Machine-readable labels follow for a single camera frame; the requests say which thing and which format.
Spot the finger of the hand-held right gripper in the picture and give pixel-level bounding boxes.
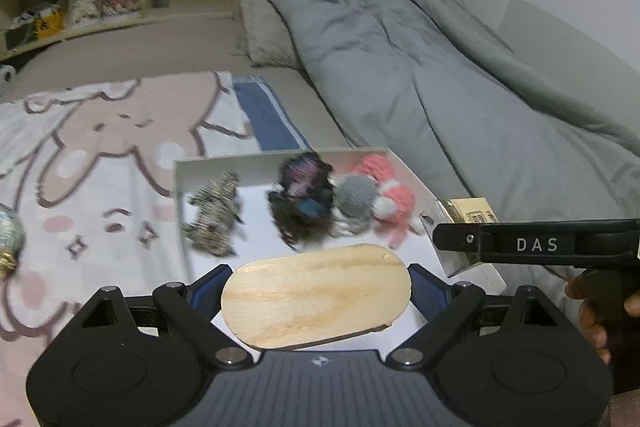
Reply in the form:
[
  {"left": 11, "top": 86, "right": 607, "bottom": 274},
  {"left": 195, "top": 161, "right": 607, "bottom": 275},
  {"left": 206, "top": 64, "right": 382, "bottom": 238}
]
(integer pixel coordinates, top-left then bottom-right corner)
[{"left": 432, "top": 218, "right": 640, "bottom": 270}]

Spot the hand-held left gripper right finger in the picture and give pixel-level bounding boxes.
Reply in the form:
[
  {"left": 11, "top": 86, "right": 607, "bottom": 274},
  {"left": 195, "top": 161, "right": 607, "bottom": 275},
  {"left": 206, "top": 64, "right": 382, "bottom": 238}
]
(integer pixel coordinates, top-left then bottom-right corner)
[{"left": 389, "top": 262, "right": 567, "bottom": 368}]

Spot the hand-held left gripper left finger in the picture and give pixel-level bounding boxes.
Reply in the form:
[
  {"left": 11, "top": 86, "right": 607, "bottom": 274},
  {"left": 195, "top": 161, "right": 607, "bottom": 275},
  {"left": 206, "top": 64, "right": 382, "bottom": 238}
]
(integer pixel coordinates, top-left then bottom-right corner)
[{"left": 75, "top": 263, "right": 252, "bottom": 369}]

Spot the yellow small carton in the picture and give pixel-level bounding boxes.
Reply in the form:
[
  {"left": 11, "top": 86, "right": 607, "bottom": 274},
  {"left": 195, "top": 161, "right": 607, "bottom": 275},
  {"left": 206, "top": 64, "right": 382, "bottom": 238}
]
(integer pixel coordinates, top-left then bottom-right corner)
[{"left": 434, "top": 195, "right": 502, "bottom": 279}]

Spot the striped brown white knit toy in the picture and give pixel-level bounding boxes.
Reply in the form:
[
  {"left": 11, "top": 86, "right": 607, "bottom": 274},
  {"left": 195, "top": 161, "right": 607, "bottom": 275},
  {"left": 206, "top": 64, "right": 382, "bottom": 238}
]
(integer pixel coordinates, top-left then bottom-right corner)
[{"left": 181, "top": 170, "right": 244, "bottom": 258}]

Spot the white cardboard box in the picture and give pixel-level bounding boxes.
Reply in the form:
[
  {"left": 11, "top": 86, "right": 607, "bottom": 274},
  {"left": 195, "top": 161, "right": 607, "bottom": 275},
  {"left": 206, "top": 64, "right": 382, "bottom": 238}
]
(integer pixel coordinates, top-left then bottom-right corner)
[{"left": 172, "top": 147, "right": 507, "bottom": 354}]

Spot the oval wooden lid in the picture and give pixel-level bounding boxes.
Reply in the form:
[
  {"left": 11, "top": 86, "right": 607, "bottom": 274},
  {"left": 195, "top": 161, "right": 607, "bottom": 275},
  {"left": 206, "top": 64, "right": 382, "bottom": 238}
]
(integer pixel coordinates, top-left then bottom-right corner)
[{"left": 220, "top": 242, "right": 413, "bottom": 351}]

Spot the pink crochet doll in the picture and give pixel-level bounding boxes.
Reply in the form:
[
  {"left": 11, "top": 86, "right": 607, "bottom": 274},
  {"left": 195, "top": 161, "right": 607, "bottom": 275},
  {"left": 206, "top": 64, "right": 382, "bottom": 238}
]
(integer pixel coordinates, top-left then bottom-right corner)
[{"left": 349, "top": 155, "right": 427, "bottom": 251}]

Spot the grey crochet toy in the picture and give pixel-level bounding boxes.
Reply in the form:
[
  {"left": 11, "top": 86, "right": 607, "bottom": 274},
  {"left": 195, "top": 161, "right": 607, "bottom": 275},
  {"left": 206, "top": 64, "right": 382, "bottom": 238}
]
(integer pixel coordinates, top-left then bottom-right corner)
[{"left": 332, "top": 174, "right": 385, "bottom": 237}]

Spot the dark crochet piece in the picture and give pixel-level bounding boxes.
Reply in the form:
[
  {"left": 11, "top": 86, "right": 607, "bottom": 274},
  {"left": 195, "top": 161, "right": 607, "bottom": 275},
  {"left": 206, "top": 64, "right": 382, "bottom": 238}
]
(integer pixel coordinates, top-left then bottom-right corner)
[{"left": 266, "top": 151, "right": 337, "bottom": 254}]

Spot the person's right forearm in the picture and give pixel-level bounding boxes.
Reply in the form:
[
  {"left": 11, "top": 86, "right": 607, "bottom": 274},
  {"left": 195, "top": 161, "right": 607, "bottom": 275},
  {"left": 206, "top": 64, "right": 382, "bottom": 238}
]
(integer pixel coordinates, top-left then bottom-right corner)
[{"left": 602, "top": 389, "right": 640, "bottom": 427}]

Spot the person's right hand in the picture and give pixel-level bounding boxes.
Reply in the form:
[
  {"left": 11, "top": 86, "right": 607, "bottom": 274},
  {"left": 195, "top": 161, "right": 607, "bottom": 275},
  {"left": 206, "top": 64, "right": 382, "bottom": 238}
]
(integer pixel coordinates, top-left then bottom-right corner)
[{"left": 565, "top": 279, "right": 613, "bottom": 364}]

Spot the cartoon printed blanket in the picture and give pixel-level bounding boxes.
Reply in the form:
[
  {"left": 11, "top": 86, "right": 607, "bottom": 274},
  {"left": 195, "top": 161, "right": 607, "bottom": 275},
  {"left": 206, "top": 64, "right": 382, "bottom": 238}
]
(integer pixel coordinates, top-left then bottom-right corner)
[{"left": 0, "top": 71, "right": 253, "bottom": 427}]

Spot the grey comforter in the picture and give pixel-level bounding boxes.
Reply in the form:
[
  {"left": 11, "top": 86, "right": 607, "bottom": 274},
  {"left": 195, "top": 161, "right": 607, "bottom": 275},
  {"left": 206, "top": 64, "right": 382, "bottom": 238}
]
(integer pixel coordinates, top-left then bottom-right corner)
[{"left": 260, "top": 0, "right": 640, "bottom": 284}]

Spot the green patterned pouch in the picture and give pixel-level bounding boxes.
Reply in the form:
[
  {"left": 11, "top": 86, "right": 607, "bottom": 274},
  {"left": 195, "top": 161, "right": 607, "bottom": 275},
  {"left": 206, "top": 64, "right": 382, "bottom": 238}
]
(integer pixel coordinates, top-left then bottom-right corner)
[{"left": 0, "top": 202, "right": 27, "bottom": 279}]

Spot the beige bed mattress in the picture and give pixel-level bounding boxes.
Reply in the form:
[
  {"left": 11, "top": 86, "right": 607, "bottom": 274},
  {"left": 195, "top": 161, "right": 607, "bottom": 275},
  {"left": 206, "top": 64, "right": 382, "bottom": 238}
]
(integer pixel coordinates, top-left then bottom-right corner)
[{"left": 0, "top": 14, "right": 353, "bottom": 152}]

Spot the grey fuzzy pillow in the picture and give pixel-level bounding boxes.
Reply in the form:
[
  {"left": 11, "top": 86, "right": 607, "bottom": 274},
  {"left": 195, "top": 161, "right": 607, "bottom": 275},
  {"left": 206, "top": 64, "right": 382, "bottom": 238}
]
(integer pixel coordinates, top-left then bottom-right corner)
[{"left": 232, "top": 0, "right": 302, "bottom": 70}]

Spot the yellow container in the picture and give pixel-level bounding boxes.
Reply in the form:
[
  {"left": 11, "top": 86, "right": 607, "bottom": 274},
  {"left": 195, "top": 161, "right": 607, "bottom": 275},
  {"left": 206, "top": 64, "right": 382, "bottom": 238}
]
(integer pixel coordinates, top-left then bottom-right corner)
[{"left": 34, "top": 6, "right": 64, "bottom": 40}]

